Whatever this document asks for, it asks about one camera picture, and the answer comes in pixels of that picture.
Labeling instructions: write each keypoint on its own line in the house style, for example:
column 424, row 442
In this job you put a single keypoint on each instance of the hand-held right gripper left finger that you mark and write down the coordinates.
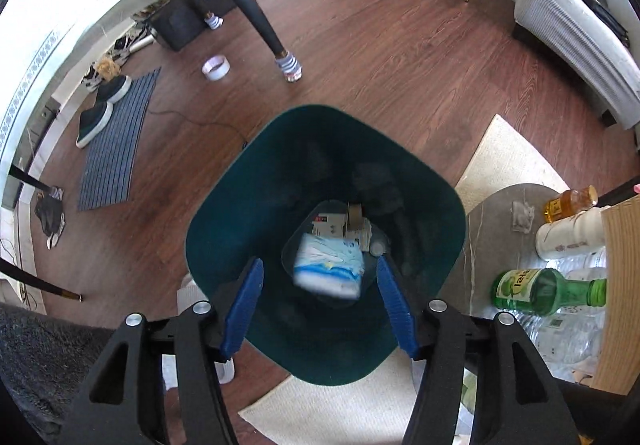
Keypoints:
column 245, row 305

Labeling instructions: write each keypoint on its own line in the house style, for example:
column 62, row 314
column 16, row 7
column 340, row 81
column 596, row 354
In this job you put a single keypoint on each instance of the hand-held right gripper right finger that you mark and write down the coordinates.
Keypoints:
column 395, row 305

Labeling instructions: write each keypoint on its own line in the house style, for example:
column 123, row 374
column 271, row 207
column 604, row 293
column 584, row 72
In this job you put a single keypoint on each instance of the white plastic lid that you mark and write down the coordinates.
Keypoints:
column 378, row 246

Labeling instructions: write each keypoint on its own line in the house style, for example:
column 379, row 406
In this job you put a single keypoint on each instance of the blue white tissue packet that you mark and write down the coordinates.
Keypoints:
column 327, row 265

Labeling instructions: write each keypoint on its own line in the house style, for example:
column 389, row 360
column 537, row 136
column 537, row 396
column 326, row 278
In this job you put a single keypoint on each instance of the white red card packaging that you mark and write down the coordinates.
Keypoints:
column 325, row 225

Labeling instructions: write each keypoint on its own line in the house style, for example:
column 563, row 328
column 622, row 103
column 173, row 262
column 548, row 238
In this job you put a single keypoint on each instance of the dark green trash bin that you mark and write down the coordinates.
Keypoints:
column 310, row 150

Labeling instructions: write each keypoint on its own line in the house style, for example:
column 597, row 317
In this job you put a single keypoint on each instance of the round grey coffee table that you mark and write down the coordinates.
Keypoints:
column 485, row 245

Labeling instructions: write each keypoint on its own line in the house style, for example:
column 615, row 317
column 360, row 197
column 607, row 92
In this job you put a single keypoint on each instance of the green glass bottle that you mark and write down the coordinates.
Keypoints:
column 540, row 290

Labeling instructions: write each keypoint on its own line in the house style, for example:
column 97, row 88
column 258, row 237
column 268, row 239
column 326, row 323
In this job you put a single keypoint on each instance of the crumpled tissue on table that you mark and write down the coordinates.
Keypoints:
column 522, row 216

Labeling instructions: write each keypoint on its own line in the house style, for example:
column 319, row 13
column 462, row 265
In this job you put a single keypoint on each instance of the clear plastic bottle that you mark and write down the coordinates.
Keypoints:
column 587, row 267
column 565, row 340

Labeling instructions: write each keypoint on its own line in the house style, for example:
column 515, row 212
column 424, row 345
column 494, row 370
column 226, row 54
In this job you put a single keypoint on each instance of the white plastic bottle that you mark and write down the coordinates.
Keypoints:
column 570, row 235

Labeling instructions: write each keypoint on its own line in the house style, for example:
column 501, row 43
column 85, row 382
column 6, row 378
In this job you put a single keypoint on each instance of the amber drink bottle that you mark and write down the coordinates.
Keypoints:
column 570, row 202

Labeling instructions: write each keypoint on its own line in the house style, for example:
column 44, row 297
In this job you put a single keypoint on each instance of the grey striped floor mat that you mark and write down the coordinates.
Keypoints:
column 117, row 145

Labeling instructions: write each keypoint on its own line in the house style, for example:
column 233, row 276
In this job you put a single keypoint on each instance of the black furniture leg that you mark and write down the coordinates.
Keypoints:
column 40, row 286
column 25, row 177

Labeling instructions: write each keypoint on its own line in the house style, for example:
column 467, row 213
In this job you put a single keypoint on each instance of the dark shaggy rug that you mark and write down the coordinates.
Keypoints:
column 35, row 355

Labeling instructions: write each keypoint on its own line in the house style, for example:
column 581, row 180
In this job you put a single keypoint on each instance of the dark sneaker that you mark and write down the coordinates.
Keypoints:
column 114, row 87
column 95, row 122

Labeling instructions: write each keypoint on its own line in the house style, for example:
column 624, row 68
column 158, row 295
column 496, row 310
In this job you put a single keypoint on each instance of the clear tape roll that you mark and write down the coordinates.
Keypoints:
column 216, row 67

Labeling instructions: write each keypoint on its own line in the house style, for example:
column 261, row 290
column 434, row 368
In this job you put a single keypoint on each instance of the tan fuzzy slipper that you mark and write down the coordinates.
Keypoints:
column 102, row 70

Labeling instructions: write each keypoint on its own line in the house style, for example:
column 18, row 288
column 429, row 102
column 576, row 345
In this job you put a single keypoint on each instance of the black storage box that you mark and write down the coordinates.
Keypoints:
column 175, row 22

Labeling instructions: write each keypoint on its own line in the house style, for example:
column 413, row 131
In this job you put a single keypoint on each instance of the grey armchair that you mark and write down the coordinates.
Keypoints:
column 565, row 15

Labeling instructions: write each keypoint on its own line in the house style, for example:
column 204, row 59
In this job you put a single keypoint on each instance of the black bag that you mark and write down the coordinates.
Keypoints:
column 597, row 10

